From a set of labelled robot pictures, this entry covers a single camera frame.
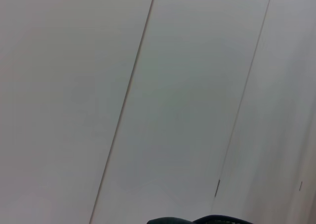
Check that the teal fabric insulated bag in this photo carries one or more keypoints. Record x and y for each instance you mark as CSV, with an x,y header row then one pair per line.
x,y
170,220

